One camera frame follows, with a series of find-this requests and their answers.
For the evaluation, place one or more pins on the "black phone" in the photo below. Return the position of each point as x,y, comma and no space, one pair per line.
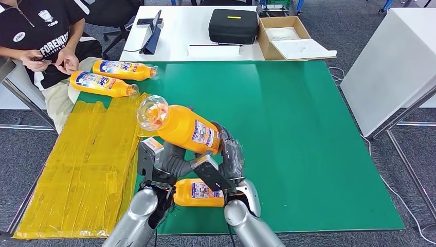
144,21

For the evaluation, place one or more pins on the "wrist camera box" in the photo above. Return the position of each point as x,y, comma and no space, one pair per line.
211,174
148,156

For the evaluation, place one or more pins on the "white foam panel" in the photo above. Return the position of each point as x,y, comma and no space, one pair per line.
304,48

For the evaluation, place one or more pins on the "person's left forearm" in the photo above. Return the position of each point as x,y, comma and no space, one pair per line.
76,34

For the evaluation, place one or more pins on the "open cardboard box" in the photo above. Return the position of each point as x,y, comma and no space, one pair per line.
264,41

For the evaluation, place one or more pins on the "grey metal desk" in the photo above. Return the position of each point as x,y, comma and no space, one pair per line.
6,68

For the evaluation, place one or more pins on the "white side table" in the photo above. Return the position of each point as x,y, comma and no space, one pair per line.
391,61

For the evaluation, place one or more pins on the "person's right forearm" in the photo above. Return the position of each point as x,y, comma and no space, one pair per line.
12,53

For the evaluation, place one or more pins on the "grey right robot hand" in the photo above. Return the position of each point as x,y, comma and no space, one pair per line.
231,160

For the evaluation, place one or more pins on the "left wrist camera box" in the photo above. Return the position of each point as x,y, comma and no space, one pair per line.
148,156

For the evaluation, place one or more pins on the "yellow tape patch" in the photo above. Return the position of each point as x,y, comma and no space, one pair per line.
85,163

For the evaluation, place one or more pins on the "person's right hand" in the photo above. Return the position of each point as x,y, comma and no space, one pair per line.
32,61

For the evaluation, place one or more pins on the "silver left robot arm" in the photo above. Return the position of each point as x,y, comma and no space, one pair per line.
136,218

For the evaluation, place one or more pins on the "orange detergent bottle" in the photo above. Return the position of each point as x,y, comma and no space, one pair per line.
190,196
102,85
184,131
139,72

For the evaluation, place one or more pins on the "white desk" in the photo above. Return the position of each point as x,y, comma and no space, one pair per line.
184,27

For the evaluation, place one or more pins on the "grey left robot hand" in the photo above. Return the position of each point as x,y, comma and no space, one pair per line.
173,160

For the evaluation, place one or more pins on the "white paper sheet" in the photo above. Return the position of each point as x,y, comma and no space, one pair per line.
213,51

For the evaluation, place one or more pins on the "white plastic bag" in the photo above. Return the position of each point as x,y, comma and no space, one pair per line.
282,33

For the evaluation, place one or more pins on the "blue metal leg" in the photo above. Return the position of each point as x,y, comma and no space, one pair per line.
385,6
300,6

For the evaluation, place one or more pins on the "black zip case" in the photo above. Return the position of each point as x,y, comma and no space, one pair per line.
233,26

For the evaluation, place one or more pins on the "green crate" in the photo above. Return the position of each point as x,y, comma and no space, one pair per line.
280,3

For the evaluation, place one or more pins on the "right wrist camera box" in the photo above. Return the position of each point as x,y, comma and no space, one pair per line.
211,174

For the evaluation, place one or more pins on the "person's left hand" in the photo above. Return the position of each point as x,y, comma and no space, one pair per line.
68,61

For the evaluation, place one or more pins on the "thin black pen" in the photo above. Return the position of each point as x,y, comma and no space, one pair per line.
214,44

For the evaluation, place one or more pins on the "person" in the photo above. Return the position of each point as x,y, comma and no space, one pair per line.
34,30

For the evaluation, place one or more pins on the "black office chair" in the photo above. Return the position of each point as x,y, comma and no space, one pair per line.
112,13

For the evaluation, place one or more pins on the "dark tablet on stand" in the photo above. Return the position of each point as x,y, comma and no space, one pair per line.
153,36

